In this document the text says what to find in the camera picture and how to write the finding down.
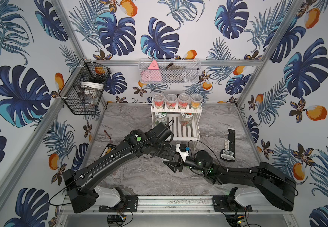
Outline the green lid seed jar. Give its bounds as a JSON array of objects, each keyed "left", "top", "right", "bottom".
[{"left": 154, "top": 112, "right": 168, "bottom": 125}]

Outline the red label lid jar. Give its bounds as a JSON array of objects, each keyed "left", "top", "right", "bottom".
[{"left": 180, "top": 113, "right": 194, "bottom": 127}]

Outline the clear seed container red label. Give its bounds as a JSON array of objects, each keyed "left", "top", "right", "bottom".
[{"left": 178, "top": 93, "right": 190, "bottom": 109}]

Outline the clear seed container orange label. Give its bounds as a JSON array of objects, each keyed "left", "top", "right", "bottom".
[{"left": 190, "top": 94, "right": 203, "bottom": 109}]

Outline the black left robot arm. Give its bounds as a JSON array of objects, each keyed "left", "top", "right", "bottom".
[{"left": 63, "top": 123, "right": 176, "bottom": 214}]

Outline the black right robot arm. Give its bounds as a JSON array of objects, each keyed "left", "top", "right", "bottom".
[{"left": 163, "top": 150, "right": 298, "bottom": 211}]

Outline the white slatted wooden shelf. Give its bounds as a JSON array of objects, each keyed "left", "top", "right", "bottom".
[{"left": 151, "top": 104, "right": 203, "bottom": 149}]

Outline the black remote-like tool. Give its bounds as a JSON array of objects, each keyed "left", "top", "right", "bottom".
[{"left": 220, "top": 128, "right": 235, "bottom": 162}]

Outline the pink triangular packet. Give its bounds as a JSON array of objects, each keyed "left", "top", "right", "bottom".
[{"left": 140, "top": 60, "right": 163, "bottom": 83}]

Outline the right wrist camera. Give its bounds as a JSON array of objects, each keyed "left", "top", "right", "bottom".
[{"left": 175, "top": 143, "right": 189, "bottom": 162}]

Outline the aluminium front rail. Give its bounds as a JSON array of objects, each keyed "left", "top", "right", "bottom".
[{"left": 60, "top": 195, "right": 292, "bottom": 215}]

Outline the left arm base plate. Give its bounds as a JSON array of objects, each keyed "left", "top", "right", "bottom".
[{"left": 97, "top": 187, "right": 138, "bottom": 213}]

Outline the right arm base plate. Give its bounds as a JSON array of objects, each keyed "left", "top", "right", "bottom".
[{"left": 212, "top": 187, "right": 246, "bottom": 213}]

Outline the white mesh wall basket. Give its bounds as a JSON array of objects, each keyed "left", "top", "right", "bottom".
[{"left": 138, "top": 59, "right": 202, "bottom": 84}]

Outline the white bowl in wire basket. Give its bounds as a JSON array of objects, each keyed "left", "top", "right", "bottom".
[{"left": 81, "top": 82, "right": 104, "bottom": 90}]

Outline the black wire basket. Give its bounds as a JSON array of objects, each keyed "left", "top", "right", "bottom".
[{"left": 59, "top": 59, "right": 111, "bottom": 115}]

